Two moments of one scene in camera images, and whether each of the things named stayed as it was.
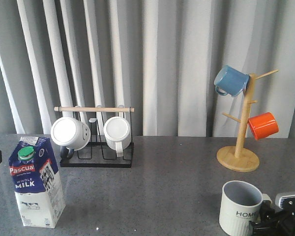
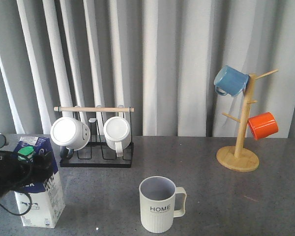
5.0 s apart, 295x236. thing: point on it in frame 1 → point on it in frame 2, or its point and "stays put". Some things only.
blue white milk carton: [37, 184] stays put
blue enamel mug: [231, 80] stays put
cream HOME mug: [240, 203] → [157, 199]
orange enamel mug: [263, 125] stays put
